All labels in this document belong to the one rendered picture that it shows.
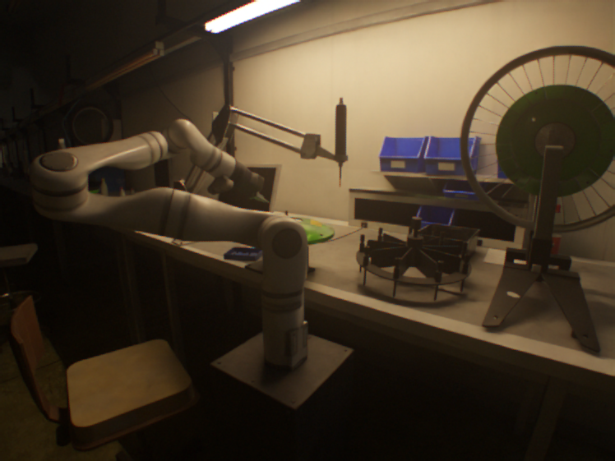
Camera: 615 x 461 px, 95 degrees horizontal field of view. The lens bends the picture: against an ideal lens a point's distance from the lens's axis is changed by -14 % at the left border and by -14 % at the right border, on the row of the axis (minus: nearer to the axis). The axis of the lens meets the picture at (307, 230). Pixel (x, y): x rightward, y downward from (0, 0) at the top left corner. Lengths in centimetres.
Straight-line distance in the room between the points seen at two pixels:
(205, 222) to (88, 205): 22
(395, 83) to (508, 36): 56
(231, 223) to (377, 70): 144
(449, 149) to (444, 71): 38
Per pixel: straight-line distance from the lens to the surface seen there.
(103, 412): 112
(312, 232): 98
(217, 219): 64
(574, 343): 90
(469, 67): 176
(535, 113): 108
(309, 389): 71
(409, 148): 178
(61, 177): 63
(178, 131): 82
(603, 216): 113
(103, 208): 67
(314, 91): 213
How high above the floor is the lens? 130
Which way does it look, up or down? 13 degrees down
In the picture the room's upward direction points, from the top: straight up
